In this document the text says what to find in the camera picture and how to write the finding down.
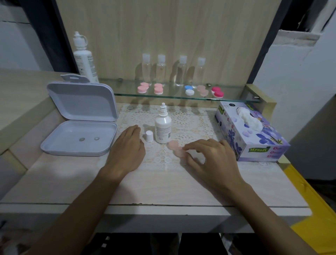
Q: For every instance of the person's left hand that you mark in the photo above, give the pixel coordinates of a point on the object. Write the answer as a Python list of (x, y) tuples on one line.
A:
[(126, 152)]

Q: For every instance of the person's right hand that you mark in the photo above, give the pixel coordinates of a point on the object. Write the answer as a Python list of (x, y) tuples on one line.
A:
[(217, 165)]

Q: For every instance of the person's right middle finger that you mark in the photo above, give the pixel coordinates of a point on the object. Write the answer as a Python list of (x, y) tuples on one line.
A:
[(206, 141)]

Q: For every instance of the person's left thumb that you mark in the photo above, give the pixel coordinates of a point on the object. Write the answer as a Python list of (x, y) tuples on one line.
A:
[(142, 148)]

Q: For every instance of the person's right thumb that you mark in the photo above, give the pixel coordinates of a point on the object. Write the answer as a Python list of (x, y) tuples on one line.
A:
[(193, 161)]

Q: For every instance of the peach contact lens case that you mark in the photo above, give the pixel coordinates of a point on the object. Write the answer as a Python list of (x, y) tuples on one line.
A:
[(174, 145)]

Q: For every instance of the person's left forearm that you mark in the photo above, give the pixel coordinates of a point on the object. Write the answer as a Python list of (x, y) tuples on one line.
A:
[(78, 218)]

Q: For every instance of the person's right forearm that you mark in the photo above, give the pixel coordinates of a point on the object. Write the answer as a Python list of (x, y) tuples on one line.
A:
[(265, 226)]

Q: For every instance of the small white bottle cap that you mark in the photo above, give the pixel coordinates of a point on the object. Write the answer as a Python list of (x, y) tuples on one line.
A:
[(149, 136)]

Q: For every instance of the small white dropper bottle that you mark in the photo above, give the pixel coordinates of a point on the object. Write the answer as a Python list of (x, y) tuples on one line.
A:
[(163, 128)]

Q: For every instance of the white lace doily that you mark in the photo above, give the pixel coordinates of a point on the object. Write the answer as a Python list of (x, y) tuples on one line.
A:
[(183, 123)]

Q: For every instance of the purple floral tissue box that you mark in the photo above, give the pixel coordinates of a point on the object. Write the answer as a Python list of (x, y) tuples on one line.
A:
[(252, 141)]

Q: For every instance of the white tissue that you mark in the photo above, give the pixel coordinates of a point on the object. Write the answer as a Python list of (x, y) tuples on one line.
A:
[(249, 118)]

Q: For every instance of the red contact lens case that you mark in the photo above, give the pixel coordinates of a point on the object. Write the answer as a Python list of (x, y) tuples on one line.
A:
[(217, 92)]

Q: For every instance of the beige contact lens case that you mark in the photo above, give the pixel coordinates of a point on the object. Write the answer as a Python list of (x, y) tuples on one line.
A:
[(203, 90)]

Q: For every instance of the blue and white lens case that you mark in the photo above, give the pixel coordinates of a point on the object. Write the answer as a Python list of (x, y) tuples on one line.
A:
[(189, 90)]

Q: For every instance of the pink contact lens case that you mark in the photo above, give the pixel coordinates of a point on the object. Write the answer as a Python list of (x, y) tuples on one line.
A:
[(143, 88), (158, 89)]

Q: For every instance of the glass shelf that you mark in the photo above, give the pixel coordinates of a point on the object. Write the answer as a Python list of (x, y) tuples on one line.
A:
[(123, 88)]

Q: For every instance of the open white plastic box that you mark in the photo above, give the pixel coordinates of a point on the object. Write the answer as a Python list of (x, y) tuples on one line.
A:
[(81, 120)]

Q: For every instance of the small clear plastic bottle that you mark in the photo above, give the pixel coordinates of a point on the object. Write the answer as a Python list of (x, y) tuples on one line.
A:
[(161, 69), (181, 70), (146, 68), (199, 71)]

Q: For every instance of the large white solution bottle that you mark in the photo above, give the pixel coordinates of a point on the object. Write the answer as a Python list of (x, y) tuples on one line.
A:
[(84, 61)]

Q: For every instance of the light wooden back panel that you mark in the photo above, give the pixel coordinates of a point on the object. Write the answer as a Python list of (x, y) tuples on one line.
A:
[(170, 31)]

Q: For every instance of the wooden shelf bracket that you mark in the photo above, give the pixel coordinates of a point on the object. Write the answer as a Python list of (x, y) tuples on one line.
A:
[(262, 94)]

